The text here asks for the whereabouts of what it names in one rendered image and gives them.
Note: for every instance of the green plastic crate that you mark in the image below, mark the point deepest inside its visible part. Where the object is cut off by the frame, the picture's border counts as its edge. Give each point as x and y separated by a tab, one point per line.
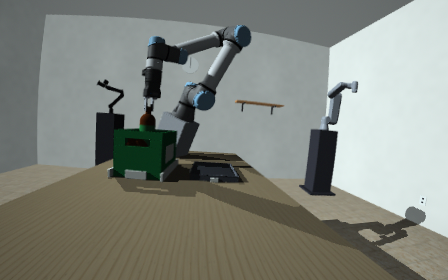
153	159

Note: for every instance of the brown bottle with green label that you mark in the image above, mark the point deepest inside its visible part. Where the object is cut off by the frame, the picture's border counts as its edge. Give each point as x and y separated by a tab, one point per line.
147	121

